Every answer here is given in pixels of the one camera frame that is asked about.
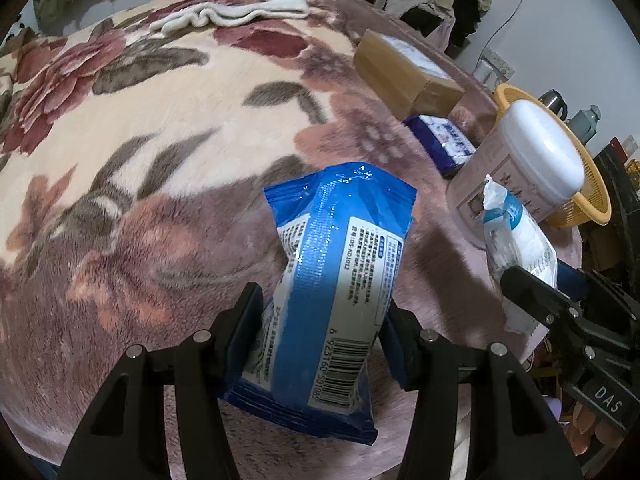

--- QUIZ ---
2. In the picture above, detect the white folded towel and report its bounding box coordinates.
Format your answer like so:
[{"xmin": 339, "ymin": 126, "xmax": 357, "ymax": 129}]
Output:
[{"xmin": 150, "ymin": 0, "xmax": 310, "ymax": 35}]

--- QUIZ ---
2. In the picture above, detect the brown cardboard box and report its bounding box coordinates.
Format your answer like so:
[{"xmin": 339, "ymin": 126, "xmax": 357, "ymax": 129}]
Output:
[{"xmin": 354, "ymin": 30, "xmax": 465, "ymax": 120}]

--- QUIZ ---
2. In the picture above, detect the white lidded jar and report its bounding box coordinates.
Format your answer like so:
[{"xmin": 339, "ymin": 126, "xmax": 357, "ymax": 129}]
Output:
[{"xmin": 446, "ymin": 97, "xmax": 586, "ymax": 252}]

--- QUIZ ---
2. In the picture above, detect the pile of clothes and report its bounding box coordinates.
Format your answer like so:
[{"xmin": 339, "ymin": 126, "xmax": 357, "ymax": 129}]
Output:
[{"xmin": 383, "ymin": 0, "xmax": 491, "ymax": 52}]

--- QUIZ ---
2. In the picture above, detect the orange plastic basket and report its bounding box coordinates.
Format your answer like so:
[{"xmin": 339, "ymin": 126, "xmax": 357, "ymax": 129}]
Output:
[{"xmin": 494, "ymin": 84, "xmax": 612, "ymax": 228}]

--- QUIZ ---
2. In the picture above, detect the wall power strip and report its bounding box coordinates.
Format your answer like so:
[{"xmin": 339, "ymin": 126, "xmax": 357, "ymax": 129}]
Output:
[{"xmin": 472, "ymin": 48, "xmax": 514, "ymax": 89}]

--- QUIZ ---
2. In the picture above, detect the white blue gauze packet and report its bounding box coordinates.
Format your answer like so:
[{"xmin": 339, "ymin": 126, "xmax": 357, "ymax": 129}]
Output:
[{"xmin": 482, "ymin": 173, "xmax": 559, "ymax": 336}]

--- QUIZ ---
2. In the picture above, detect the blue wet wipes pack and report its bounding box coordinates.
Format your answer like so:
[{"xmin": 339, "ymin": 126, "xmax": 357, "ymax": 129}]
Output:
[{"xmin": 224, "ymin": 162, "xmax": 416, "ymax": 445}]

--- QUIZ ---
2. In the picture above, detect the teal thermos flask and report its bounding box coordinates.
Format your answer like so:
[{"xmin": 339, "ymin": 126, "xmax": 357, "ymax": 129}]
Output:
[{"xmin": 567, "ymin": 104, "xmax": 601, "ymax": 145}]

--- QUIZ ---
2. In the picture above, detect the steel electric kettle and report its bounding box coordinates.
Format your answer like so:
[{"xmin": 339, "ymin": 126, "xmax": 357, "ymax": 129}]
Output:
[{"xmin": 538, "ymin": 89, "xmax": 568, "ymax": 120}]

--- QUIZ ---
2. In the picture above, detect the floral fleece blanket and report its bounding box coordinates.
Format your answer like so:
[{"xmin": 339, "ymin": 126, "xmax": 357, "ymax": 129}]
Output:
[{"xmin": 1, "ymin": 0, "xmax": 544, "ymax": 464}]

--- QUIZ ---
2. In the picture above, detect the person's right hand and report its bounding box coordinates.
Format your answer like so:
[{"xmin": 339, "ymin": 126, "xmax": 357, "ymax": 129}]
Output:
[{"xmin": 564, "ymin": 402, "xmax": 625, "ymax": 456}]

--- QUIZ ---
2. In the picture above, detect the dark blue tissue pack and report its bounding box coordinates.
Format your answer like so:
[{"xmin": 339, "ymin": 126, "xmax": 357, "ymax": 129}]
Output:
[{"xmin": 404, "ymin": 115, "xmax": 476, "ymax": 178}]

